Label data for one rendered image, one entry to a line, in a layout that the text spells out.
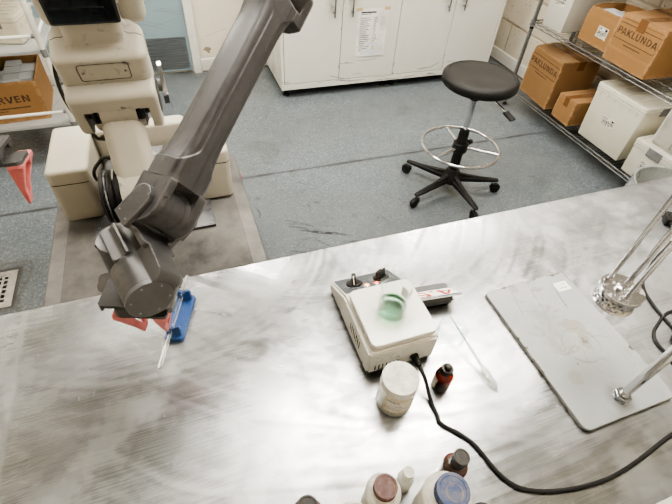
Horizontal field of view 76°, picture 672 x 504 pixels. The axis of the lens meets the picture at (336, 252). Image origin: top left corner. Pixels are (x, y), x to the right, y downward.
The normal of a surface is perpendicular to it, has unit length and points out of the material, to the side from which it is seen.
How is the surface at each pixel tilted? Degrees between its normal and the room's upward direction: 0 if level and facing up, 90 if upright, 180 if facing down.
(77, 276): 0
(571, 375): 0
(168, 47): 90
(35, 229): 0
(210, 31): 90
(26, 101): 90
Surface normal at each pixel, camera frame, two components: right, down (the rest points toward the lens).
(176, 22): 0.32, 0.69
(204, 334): 0.06, -0.69
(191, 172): 0.82, 0.26
